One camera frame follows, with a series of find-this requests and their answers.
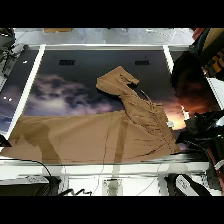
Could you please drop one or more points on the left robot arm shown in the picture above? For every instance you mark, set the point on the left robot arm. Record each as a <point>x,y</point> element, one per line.
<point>20,190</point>

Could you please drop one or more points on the brown garment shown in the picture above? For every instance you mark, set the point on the brown garment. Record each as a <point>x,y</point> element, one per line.
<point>83,136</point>

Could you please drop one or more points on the silver frame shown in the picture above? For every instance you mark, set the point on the silver frame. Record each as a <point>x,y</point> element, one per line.
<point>133,168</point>

